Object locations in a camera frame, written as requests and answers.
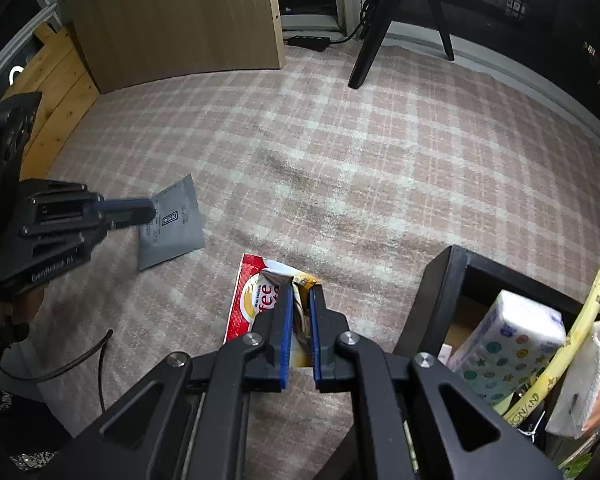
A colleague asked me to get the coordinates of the pine wood panel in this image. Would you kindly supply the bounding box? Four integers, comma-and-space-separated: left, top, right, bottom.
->
0, 25, 101, 171

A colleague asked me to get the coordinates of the grey pouch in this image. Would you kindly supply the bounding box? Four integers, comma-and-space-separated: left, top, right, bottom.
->
137, 174, 207, 272

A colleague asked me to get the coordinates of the black cable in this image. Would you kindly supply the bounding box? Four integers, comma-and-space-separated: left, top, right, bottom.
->
30, 329, 115, 416

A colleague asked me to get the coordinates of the polka dot tissue pack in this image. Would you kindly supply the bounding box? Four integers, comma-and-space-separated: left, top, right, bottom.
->
447, 290, 567, 406

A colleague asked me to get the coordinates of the orange tissue pack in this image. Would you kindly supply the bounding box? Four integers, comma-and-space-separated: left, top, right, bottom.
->
545, 320, 600, 438

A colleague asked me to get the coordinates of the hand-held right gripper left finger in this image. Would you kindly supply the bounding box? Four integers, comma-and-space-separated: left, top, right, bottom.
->
37, 285, 296, 480

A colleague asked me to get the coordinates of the yellow stick packet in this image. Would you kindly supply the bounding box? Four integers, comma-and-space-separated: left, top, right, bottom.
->
495, 259, 600, 416

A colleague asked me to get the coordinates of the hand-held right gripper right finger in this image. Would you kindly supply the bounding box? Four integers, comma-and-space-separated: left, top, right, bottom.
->
307, 284, 563, 480

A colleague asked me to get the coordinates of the black container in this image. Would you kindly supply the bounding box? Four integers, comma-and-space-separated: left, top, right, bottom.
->
325, 245, 600, 480

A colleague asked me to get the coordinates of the red coffee packet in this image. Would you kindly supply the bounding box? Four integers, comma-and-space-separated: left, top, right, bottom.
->
224, 253, 323, 368

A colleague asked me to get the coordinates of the light wooden cabinet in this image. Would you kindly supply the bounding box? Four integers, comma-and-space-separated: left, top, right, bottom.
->
60, 0, 287, 96

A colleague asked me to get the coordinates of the person's left hand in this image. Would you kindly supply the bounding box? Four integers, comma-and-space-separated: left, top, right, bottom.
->
0, 282, 48, 341

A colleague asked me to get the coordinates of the black power strip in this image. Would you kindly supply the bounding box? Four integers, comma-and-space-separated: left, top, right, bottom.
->
286, 35, 332, 52

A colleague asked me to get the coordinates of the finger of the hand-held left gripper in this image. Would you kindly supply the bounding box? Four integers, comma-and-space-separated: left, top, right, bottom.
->
87, 196, 155, 213
100, 207, 157, 230

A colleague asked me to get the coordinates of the black tripod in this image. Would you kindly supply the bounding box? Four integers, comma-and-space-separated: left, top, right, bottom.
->
347, 0, 456, 90

